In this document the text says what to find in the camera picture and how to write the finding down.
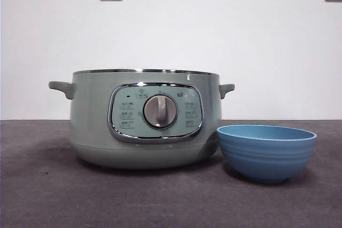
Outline pale green electric steamer pot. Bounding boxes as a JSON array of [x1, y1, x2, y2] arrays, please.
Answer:
[[48, 69, 236, 170]]

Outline blue ribbed bowl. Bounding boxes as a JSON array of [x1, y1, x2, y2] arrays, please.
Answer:
[[216, 124, 318, 185]]

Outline grey round control dial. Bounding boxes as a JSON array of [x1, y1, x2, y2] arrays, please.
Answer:
[[143, 95, 178, 129]]

